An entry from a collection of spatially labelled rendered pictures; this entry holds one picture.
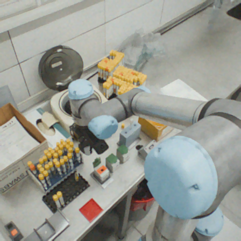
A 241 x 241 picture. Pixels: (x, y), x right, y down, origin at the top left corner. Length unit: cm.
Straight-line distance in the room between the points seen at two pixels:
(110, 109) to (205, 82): 96
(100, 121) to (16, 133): 60
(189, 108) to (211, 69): 116
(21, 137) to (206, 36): 142
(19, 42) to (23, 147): 44
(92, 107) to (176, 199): 42
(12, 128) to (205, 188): 100
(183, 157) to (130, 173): 76
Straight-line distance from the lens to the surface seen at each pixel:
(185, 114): 56
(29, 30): 120
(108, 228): 194
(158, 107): 63
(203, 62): 174
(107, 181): 108
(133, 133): 112
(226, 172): 39
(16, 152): 116
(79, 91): 75
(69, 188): 107
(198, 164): 37
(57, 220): 101
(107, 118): 70
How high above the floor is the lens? 185
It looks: 50 degrees down
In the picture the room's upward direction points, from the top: 3 degrees clockwise
